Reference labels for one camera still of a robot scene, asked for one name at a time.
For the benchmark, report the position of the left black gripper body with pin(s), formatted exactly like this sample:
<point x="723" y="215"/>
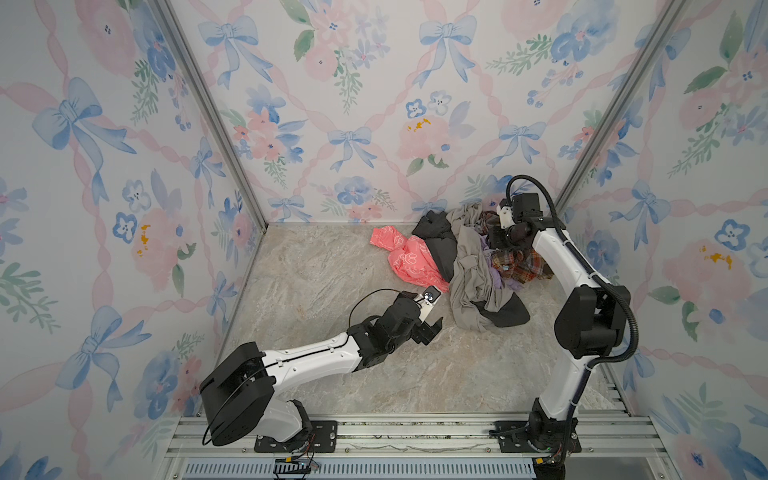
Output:
<point x="402" y="300"/>

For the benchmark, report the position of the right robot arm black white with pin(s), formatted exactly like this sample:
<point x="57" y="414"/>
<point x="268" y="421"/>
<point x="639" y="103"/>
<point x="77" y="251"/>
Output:
<point x="590" y="324"/>

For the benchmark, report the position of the pink patterned cloth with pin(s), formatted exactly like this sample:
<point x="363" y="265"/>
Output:
<point x="409" y="258"/>

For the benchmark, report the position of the left aluminium corner post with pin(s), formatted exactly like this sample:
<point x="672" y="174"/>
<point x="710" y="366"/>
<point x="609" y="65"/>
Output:
<point x="189" y="66"/>

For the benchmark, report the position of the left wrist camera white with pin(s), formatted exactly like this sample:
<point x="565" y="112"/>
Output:
<point x="432" y="295"/>

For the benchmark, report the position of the aluminium mounting rail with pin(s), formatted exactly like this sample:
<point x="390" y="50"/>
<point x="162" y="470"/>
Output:
<point x="601" y="434"/>

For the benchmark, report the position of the lilac purple cloth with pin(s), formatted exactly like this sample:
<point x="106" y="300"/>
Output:
<point x="499" y="282"/>

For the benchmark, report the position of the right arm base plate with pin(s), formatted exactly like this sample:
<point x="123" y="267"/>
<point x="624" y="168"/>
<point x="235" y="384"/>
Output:
<point x="544" y="439"/>

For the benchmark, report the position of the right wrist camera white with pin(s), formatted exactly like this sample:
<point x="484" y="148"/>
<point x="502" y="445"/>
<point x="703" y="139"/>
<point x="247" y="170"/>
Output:
<point x="505" y="214"/>

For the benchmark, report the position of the perforated metal grille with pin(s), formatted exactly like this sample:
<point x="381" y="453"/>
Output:
<point x="360" y="468"/>

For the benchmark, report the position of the red plaid cloth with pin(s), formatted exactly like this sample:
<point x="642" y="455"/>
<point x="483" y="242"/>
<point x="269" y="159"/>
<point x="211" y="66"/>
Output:
<point x="521" y="265"/>

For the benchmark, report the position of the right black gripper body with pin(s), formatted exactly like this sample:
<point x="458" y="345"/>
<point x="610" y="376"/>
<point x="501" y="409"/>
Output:
<point x="503" y="238"/>

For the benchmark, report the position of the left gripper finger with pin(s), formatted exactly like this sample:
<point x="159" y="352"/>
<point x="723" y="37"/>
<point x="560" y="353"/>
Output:
<point x="416" y="297"/>
<point x="425" y="333"/>

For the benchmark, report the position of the aluminium corner post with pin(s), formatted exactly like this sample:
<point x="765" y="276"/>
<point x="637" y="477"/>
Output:
<point x="189" y="66"/>
<point x="658" y="35"/>

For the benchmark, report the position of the black cloth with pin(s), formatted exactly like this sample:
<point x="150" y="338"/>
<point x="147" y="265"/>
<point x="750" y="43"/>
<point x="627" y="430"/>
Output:
<point x="435" y="230"/>

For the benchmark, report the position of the grey cloth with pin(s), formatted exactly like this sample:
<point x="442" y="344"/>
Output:
<point x="474" y="300"/>

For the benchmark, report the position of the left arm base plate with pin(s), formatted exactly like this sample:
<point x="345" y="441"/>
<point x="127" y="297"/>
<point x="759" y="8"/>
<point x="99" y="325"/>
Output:
<point x="319" y="437"/>

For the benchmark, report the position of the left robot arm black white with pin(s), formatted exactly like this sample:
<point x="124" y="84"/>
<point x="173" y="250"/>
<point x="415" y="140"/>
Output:
<point x="240" y="396"/>

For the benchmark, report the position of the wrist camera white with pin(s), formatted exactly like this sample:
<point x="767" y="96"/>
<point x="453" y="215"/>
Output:
<point x="505" y="214"/>
<point x="432" y="295"/>

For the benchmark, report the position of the right aluminium corner post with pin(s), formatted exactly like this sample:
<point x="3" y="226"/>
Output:
<point x="658" y="35"/>

